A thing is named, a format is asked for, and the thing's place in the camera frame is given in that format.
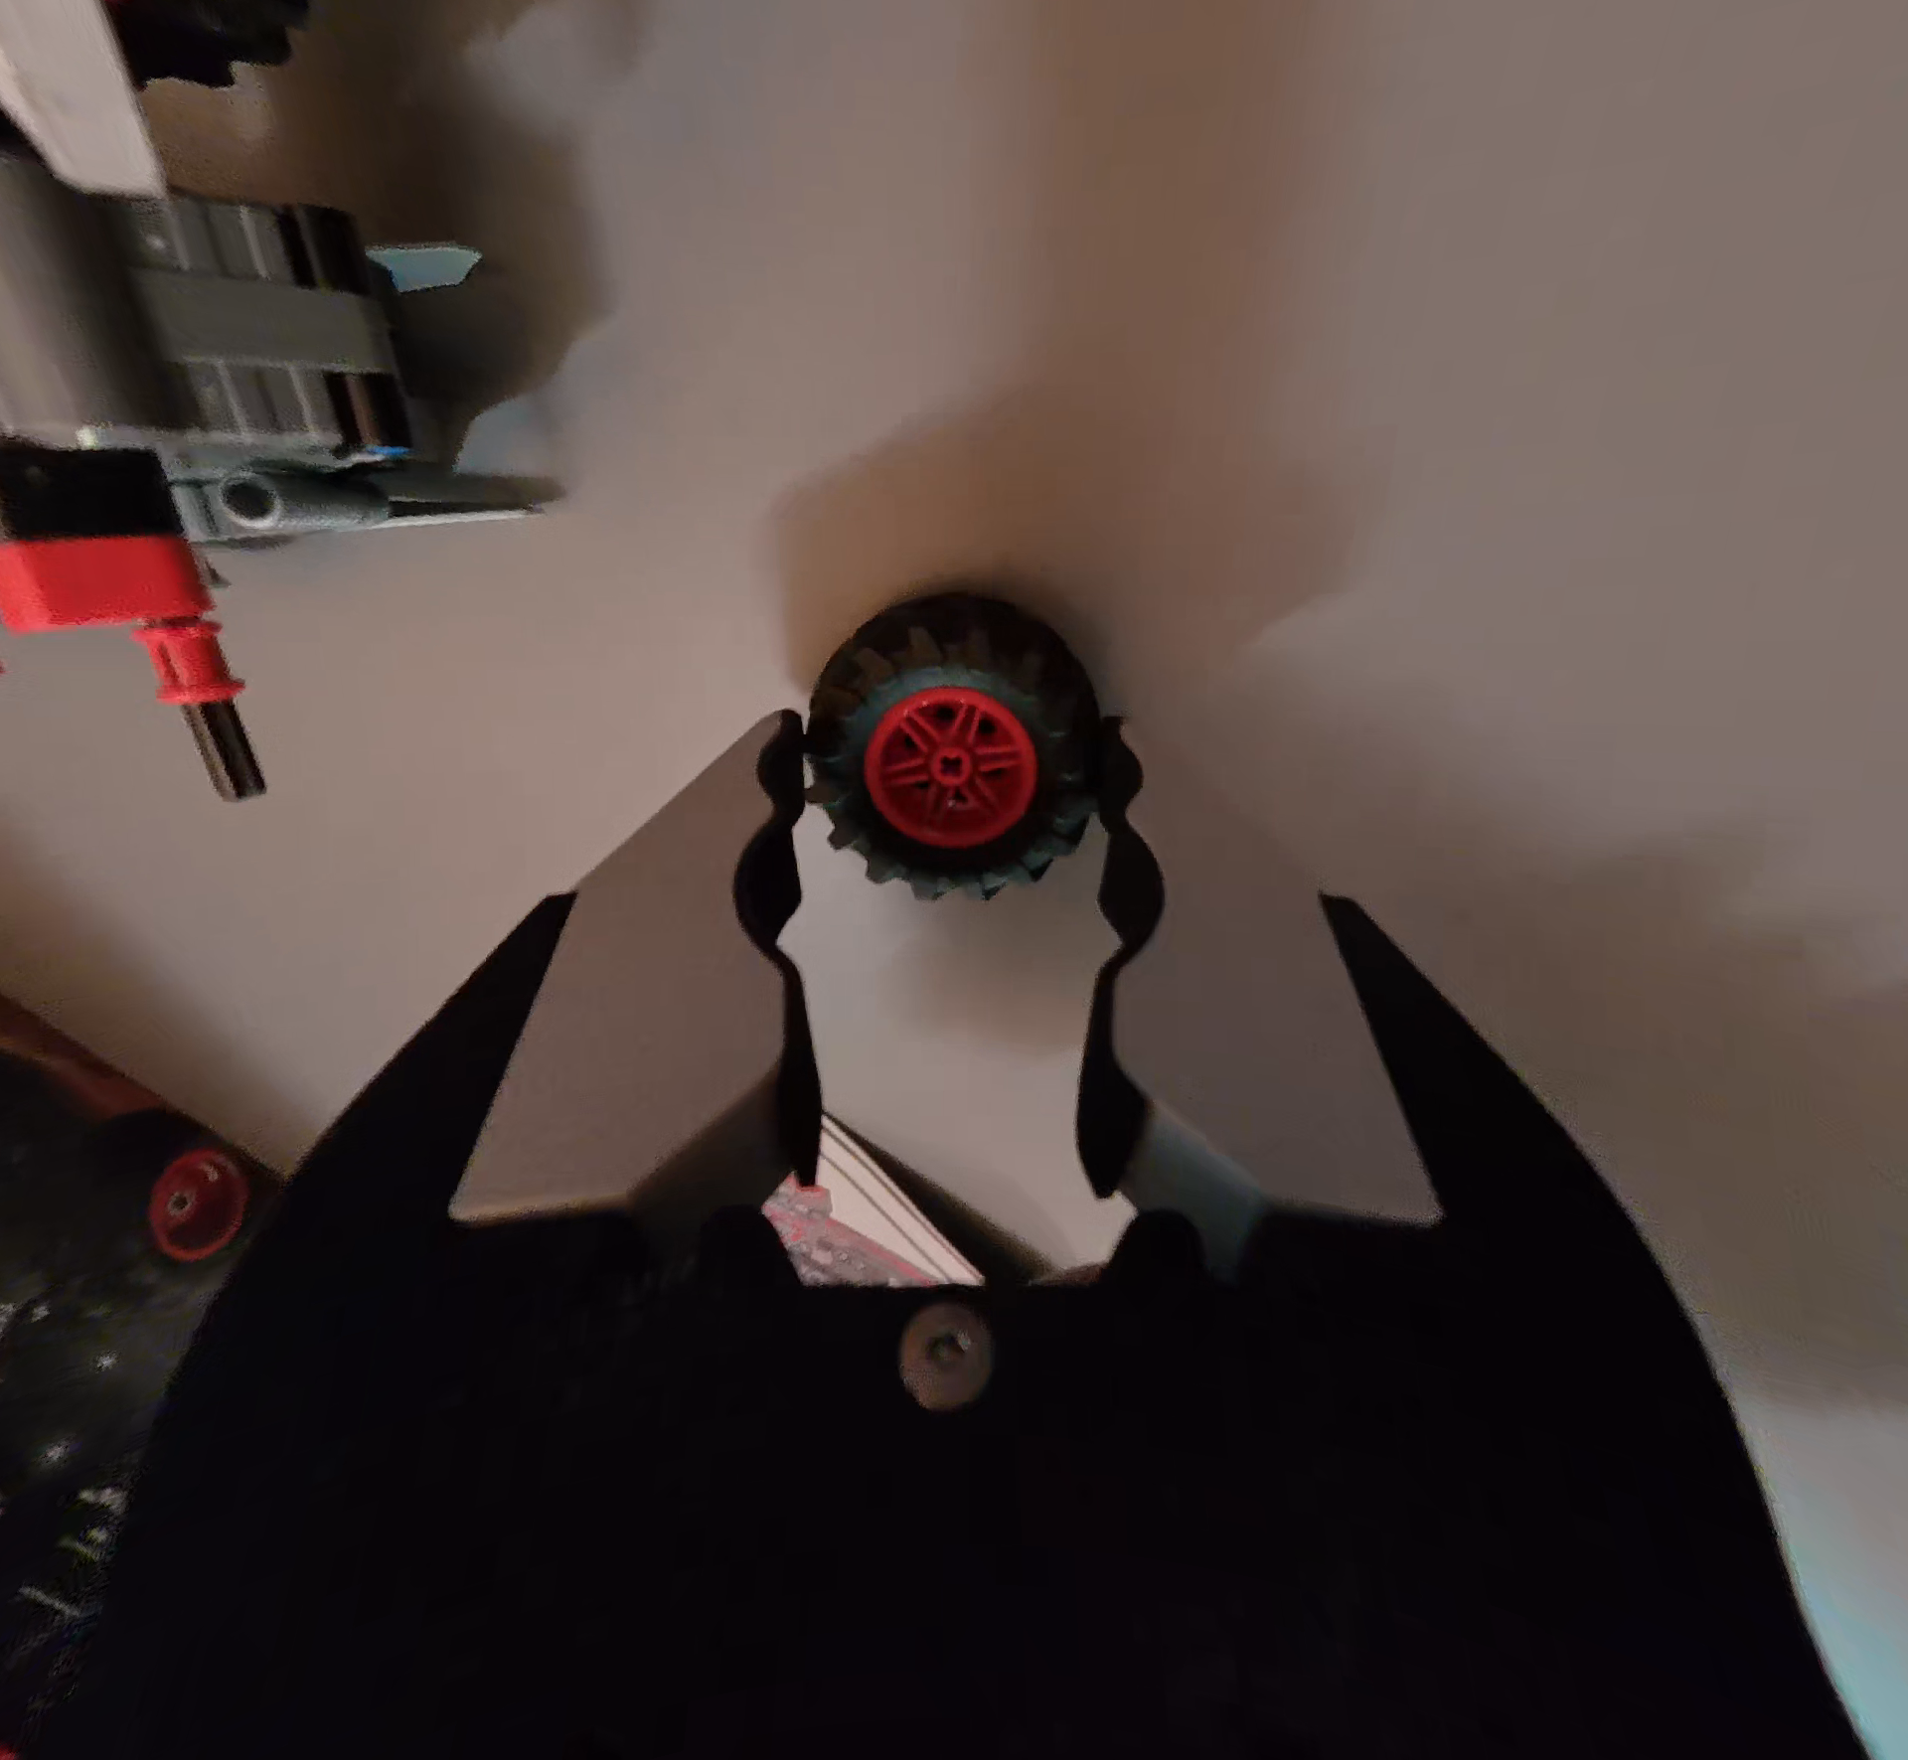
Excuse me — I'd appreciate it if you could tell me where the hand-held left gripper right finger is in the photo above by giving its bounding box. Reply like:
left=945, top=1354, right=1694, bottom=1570
left=1073, top=720, right=1447, bottom=1278

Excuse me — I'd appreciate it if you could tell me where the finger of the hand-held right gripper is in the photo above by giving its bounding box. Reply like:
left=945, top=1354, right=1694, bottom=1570
left=0, top=0, right=169, bottom=442

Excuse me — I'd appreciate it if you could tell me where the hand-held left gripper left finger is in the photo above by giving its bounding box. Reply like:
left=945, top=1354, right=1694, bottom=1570
left=449, top=710, right=825, bottom=1246

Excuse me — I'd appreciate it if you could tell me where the black toy truck chassis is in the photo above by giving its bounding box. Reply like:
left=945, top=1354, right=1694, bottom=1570
left=0, top=194, right=566, bottom=802

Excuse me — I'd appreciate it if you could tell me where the light grey desk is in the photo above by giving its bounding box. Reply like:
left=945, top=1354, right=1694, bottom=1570
left=0, top=0, right=1908, bottom=1748

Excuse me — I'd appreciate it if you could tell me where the white instruction booklet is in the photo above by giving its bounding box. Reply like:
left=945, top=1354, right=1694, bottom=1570
left=760, top=1114, right=989, bottom=1287

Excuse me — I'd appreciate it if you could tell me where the black toy truck set box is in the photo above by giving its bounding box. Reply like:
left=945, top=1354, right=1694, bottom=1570
left=0, top=997, right=288, bottom=1760

